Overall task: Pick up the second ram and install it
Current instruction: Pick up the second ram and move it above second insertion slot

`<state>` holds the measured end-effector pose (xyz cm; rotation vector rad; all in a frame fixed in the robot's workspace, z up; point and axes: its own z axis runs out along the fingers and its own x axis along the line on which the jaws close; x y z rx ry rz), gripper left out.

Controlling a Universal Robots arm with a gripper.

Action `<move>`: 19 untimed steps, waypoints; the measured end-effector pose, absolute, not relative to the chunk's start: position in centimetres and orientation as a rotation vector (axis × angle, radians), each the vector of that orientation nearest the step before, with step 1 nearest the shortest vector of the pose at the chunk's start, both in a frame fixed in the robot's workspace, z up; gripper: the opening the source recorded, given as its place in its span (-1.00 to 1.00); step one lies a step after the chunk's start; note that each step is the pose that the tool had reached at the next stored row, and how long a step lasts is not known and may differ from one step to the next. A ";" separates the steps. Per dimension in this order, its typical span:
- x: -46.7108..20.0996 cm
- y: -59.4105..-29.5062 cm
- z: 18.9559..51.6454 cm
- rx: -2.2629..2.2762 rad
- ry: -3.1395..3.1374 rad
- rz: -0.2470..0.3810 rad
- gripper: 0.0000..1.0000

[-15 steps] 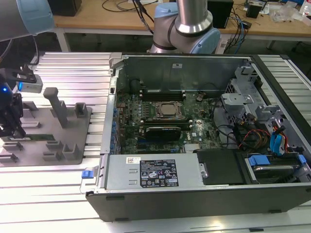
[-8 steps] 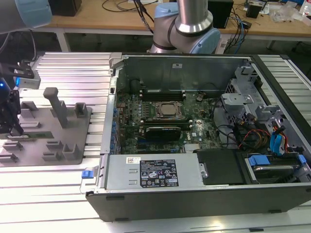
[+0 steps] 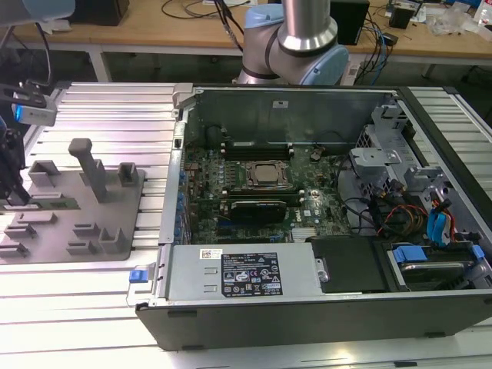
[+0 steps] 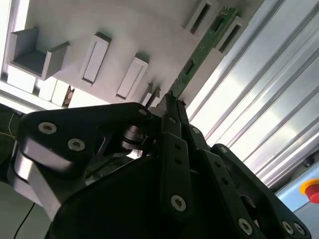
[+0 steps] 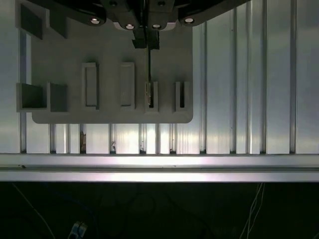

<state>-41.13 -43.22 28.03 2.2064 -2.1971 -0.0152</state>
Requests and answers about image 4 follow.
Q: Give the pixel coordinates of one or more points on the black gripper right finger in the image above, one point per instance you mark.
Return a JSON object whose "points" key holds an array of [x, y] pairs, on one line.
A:
{"points": [[224, 174]]}

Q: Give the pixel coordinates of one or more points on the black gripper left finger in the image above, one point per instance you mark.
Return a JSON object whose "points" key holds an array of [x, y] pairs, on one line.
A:
{"points": [[74, 124]]}

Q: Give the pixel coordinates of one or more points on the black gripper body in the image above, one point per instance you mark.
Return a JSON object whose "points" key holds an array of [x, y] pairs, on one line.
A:
{"points": [[119, 199]]}

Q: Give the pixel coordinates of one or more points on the green RAM stick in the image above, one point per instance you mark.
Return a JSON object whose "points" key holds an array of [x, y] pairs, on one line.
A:
{"points": [[203, 47]]}

